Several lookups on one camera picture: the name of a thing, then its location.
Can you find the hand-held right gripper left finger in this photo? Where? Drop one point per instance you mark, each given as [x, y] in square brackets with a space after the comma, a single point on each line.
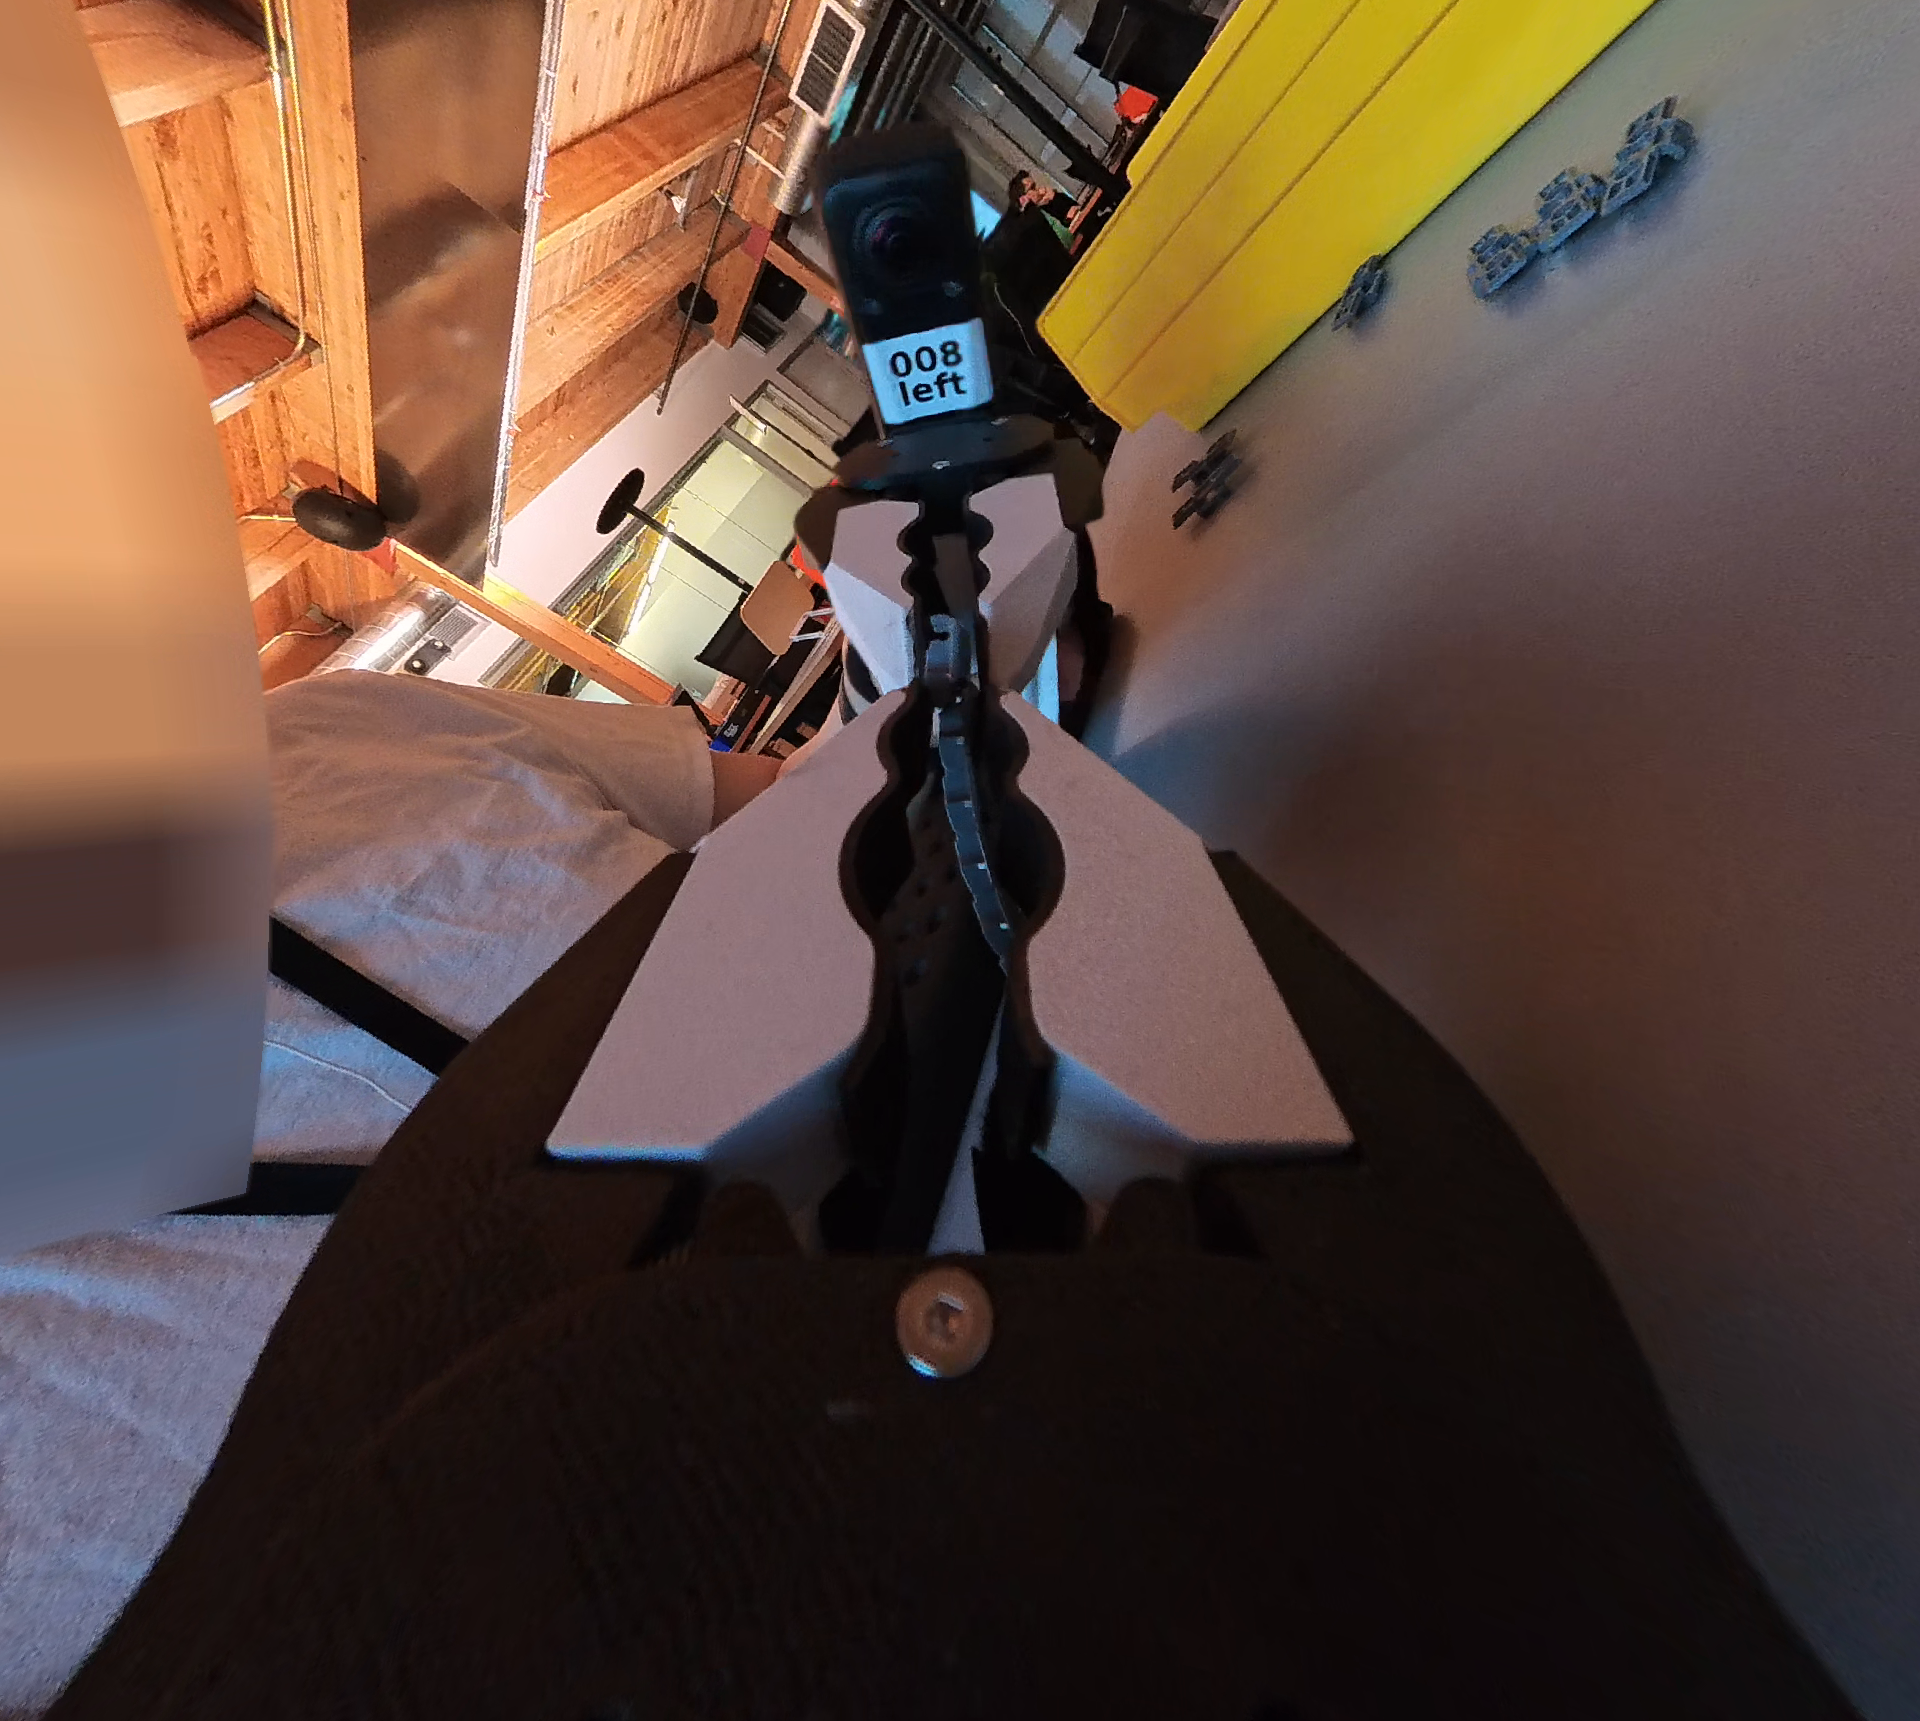
[720, 1002]

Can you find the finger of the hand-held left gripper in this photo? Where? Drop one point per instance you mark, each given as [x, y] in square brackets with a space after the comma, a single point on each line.
[1028, 566]
[872, 581]

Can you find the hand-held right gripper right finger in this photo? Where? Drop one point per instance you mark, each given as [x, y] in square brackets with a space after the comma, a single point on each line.
[1185, 1002]

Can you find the person's left forearm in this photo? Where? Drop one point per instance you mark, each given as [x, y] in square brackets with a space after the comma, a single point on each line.
[751, 783]

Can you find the grey desk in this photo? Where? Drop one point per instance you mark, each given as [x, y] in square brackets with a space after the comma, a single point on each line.
[1500, 700]

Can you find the white air vent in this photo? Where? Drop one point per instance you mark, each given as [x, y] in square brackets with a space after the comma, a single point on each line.
[824, 56]

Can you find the yellow plastic bin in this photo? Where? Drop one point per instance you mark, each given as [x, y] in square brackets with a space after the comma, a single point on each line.
[1351, 101]

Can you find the black dome ceiling fixture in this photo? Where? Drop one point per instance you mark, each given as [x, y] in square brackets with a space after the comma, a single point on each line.
[338, 519]

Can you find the scattered loose track links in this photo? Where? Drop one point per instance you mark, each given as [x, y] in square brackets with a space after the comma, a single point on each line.
[1574, 207]

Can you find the silver duct with grille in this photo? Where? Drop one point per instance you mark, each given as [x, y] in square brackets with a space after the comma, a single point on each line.
[413, 638]

